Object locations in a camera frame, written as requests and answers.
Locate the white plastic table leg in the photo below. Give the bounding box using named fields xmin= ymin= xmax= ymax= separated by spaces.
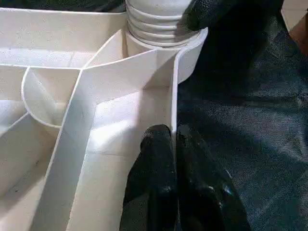
xmin=125 ymin=0 xmax=202 ymax=48

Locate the black plastic sheet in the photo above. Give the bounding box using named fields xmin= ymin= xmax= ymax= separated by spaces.
xmin=0 ymin=0 xmax=308 ymax=231

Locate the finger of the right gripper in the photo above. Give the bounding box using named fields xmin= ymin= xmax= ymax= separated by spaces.
xmin=177 ymin=0 xmax=231 ymax=32

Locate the white plastic table top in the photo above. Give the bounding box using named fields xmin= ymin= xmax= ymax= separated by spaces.
xmin=0 ymin=7 xmax=209 ymax=231

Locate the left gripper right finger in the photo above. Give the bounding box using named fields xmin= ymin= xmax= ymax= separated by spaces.
xmin=175 ymin=125 xmax=252 ymax=231

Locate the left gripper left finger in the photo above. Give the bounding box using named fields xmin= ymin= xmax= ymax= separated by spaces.
xmin=122 ymin=124 xmax=179 ymax=231

